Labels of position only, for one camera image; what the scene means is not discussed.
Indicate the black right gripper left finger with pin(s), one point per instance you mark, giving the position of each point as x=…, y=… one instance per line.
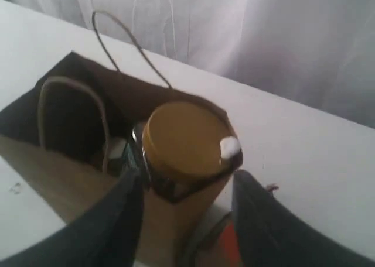
x=105, y=235

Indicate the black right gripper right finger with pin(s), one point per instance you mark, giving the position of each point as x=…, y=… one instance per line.
x=268, y=234

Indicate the white candy top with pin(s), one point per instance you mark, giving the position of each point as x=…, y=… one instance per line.
x=229, y=147

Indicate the nut jar with gold lid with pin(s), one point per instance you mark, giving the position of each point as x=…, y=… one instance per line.
x=177, y=150

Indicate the brown paper bag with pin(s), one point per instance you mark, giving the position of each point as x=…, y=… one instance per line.
x=66, y=137

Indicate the brown pouch with orange label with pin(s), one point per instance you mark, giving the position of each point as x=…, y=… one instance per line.
x=216, y=247

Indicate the white curtain backdrop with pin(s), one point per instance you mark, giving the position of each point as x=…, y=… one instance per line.
x=316, y=52

